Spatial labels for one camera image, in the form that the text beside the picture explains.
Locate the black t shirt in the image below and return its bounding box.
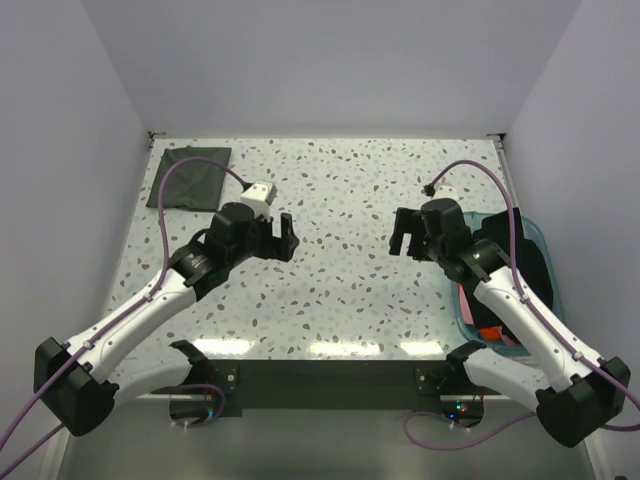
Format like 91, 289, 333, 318
462, 209, 554, 345

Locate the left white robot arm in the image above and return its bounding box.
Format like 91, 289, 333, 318
34, 202, 299, 437

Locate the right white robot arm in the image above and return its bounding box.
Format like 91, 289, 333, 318
389, 198, 631, 447

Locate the folded grey t shirt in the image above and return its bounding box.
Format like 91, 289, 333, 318
146, 146, 232, 212

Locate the pink t shirt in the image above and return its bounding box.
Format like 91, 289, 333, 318
457, 286, 518, 346

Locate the teal plastic basket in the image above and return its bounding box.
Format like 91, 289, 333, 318
452, 211, 565, 358

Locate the orange t shirt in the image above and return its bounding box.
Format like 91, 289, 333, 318
478, 327, 503, 343

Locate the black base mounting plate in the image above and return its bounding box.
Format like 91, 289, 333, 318
148, 357, 505, 421

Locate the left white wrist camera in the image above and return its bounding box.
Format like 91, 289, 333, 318
240, 181, 278, 222

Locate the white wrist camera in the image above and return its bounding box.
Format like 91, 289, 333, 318
240, 181, 278, 222
423, 184, 459, 202

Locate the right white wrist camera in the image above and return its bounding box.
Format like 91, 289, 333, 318
423, 184, 459, 202

